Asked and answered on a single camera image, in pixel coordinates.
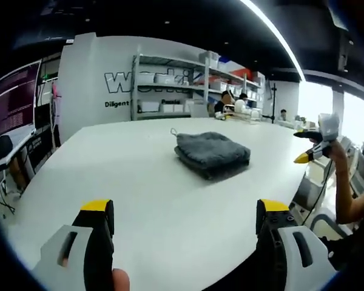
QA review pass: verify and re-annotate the grey towel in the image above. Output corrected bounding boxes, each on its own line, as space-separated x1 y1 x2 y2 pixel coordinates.
170 127 251 181

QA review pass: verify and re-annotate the person's right hand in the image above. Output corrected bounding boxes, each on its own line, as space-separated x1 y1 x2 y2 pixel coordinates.
326 139 350 172

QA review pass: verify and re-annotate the person's left hand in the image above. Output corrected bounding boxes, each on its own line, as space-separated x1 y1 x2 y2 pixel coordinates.
112 268 130 291

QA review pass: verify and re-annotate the white chair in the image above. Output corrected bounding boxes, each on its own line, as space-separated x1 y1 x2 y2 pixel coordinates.
288 172 334 218

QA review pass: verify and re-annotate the black tripod stand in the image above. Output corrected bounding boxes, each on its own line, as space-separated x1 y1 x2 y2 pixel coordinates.
262 82 278 124

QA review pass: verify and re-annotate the white robot device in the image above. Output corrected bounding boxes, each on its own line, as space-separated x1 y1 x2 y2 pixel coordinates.
223 99 262 122

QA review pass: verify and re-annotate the ceiling light strip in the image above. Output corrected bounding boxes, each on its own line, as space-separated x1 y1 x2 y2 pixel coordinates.
239 0 307 82

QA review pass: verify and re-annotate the white side desk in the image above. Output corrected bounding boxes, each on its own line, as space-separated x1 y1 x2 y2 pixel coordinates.
0 129 38 172

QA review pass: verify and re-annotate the black office chair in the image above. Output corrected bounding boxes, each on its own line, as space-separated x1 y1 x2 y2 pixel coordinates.
0 135 13 161

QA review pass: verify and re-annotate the grey metal storage shelf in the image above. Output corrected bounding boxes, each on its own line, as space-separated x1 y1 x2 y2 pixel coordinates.
130 52 266 121

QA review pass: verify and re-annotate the large monitor screen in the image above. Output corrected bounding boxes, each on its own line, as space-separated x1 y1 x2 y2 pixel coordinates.
0 59 43 142

